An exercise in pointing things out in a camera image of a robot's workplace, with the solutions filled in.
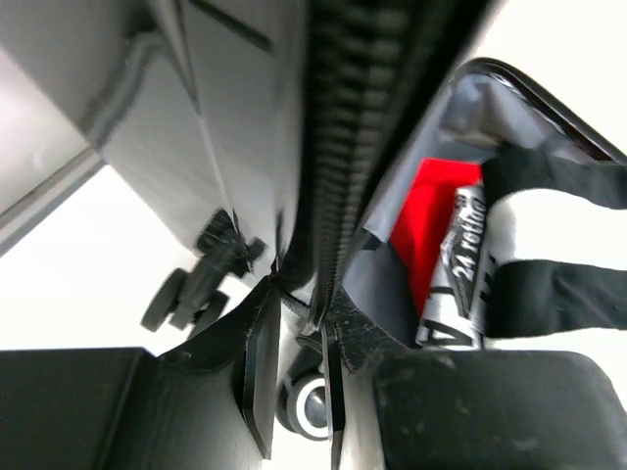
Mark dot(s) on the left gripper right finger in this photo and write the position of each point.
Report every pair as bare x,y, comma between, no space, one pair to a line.
391,407

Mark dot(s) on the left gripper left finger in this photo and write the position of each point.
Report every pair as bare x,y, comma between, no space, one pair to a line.
206,404

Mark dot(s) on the newspaper print garment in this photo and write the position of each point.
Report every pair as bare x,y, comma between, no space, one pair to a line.
453,315

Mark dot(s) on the red garment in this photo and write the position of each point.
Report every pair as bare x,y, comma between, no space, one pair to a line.
424,219

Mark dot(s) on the black white striped garment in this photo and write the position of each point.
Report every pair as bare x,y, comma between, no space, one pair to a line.
556,230

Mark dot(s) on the small space-print suitcase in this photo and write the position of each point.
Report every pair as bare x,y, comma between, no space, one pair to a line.
276,138

